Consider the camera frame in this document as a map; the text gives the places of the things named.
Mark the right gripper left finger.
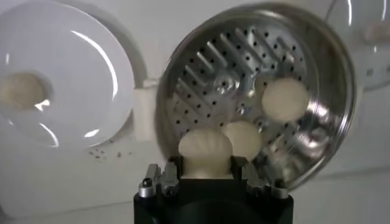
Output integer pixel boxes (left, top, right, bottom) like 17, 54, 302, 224
138, 156, 184, 199

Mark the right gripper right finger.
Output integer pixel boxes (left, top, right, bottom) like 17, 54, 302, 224
230, 155, 290, 200

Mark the white steamed baozi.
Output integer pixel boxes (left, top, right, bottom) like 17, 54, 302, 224
261, 77, 310, 123
177, 127, 234, 180
0, 72, 50, 111
221, 121, 263, 163

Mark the glass lid with cream handle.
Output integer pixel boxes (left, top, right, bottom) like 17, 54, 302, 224
325, 0, 390, 91

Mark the stainless steel steamer basket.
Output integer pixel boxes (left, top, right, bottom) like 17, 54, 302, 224
155, 2, 357, 191

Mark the white round plate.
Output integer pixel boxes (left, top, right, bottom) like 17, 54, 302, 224
0, 0, 137, 150

